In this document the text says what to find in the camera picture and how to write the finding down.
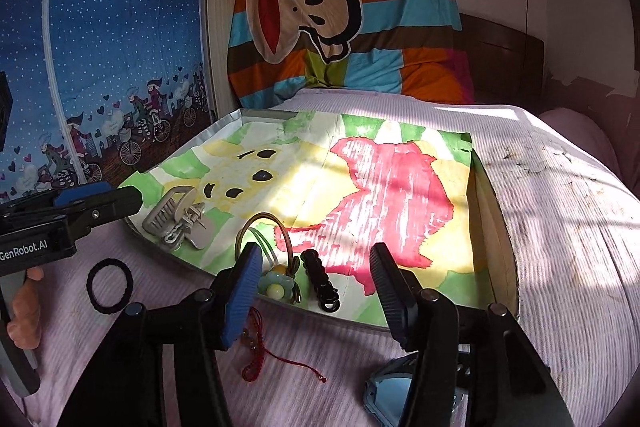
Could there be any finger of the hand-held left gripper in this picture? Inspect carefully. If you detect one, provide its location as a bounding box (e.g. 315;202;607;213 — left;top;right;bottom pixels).
0;181;113;222
60;185;144;242

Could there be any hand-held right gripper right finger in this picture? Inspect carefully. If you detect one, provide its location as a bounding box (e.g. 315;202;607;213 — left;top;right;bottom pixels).
369;242;576;427

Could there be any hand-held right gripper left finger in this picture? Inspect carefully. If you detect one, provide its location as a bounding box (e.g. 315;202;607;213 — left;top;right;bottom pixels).
55;242;266;427

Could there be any black hair tie ring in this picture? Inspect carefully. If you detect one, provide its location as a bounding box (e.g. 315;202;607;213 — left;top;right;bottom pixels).
86;258;135;316

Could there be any red string bracelet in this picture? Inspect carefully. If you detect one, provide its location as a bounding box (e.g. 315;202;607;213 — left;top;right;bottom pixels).
240;305;329;384

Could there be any blue wrist watch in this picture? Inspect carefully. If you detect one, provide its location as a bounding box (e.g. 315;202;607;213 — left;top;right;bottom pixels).
363;353;469;427

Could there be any shallow grey cardboard box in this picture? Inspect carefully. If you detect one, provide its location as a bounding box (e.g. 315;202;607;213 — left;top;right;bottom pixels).
119;107;522;334

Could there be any person's left hand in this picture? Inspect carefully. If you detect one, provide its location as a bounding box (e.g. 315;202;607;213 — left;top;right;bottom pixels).
10;268;46;351

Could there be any grey hair claw clip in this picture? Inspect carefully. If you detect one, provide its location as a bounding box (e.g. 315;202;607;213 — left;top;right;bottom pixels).
141;185;217;253

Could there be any black box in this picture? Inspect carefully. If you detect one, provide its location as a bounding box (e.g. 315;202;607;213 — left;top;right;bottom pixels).
0;71;13;148

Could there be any colourful printed paper liner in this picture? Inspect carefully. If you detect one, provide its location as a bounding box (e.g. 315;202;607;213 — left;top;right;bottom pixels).
122;112;496;324

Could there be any pink ribbed bedsheet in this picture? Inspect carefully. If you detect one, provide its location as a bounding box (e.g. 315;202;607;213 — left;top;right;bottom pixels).
0;88;640;427

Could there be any blue dotted fabric wardrobe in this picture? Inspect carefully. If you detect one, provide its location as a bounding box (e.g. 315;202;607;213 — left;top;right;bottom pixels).
0;0;222;204

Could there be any striped monkey print blanket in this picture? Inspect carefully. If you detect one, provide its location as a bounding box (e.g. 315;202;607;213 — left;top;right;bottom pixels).
226;0;474;108

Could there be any pink pillow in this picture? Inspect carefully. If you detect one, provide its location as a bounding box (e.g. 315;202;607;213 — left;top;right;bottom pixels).
539;106;624;190

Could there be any dark wooden headboard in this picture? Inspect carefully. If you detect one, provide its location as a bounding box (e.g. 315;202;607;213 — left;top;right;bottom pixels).
457;11;547;108

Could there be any green flower hair tie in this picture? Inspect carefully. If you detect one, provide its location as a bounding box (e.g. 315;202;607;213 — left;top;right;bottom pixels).
256;257;302;306

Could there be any black spiral hair tie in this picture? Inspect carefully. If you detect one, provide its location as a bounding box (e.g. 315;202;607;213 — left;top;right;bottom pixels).
299;249;342;314

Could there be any brown hair tie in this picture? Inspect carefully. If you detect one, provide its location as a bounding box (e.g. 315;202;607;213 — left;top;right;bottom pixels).
234;212;294;275

